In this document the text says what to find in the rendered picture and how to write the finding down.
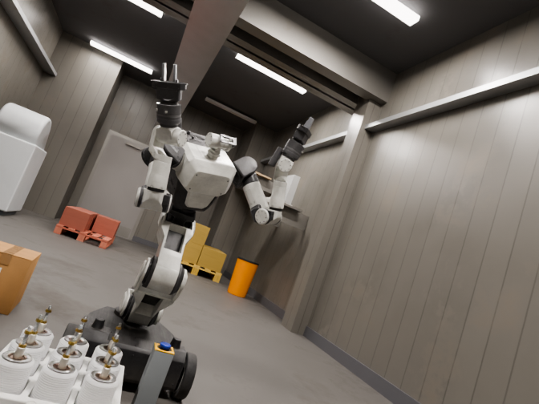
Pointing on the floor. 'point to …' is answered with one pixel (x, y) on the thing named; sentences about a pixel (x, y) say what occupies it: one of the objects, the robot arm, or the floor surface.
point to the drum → (242, 276)
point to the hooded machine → (20, 154)
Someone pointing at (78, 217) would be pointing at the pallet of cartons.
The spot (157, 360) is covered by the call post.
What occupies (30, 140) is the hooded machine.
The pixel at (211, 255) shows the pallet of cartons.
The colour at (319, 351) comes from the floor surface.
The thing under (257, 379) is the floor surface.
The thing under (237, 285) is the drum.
